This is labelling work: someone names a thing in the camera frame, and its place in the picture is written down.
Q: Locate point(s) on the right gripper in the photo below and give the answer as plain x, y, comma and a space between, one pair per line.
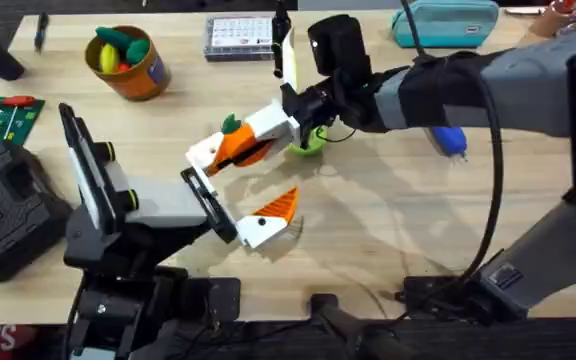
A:
353, 102

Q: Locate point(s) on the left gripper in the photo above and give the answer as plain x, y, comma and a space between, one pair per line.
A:
165, 202

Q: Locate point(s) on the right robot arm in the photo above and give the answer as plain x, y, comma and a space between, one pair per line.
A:
528, 90

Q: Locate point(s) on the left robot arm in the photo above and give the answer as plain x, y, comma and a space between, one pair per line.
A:
118, 310

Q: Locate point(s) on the toy carrot with green leaves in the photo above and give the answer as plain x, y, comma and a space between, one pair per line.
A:
230, 125

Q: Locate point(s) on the green disc with holes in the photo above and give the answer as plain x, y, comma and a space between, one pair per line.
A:
318, 147

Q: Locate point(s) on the right wrist upright black plate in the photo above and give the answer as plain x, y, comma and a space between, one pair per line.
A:
280, 35

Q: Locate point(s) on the wrist upright black plate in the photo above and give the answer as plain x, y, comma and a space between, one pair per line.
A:
280, 35
85, 160

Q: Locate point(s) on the clear plastic parts box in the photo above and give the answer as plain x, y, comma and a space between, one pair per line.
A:
238, 37

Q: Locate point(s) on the brown tub with toy vegetables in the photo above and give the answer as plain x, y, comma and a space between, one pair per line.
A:
138, 75

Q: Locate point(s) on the left wrist upright black plate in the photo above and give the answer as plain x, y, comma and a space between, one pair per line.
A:
85, 160

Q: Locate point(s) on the teal zip pouch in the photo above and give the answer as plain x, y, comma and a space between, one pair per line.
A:
445, 25

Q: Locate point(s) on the black tool case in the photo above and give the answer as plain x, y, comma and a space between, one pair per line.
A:
8, 210

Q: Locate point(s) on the black pen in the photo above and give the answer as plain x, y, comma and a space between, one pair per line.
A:
41, 32

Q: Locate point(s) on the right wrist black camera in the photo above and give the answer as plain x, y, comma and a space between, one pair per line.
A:
340, 45

